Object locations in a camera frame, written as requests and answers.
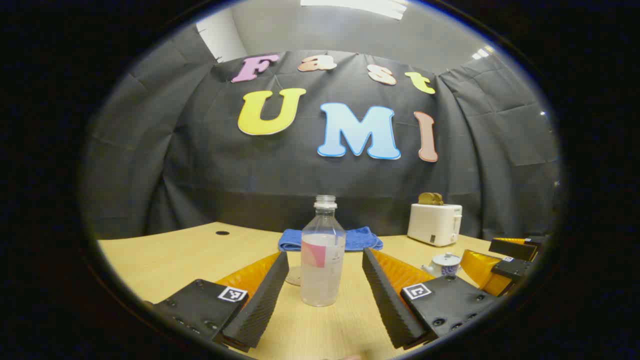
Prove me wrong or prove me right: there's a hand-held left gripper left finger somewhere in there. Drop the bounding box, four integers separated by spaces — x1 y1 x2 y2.
142 250 291 353

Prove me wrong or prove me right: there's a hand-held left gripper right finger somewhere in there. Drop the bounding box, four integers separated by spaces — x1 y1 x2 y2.
361 247 503 351

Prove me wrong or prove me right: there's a white blue-flower teacup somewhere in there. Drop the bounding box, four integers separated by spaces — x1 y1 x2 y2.
421 260 462 279

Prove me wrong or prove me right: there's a clear plastic water bottle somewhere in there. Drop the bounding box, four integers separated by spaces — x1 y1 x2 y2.
300 195 347 307

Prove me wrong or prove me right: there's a folded blue towel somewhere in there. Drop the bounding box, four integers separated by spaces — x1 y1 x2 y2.
278 226 384 252

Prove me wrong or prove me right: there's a white toaster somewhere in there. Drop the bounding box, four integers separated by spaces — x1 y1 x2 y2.
407 202 463 247

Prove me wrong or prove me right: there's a ceiling light panel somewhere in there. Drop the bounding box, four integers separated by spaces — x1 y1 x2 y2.
300 0 408 21

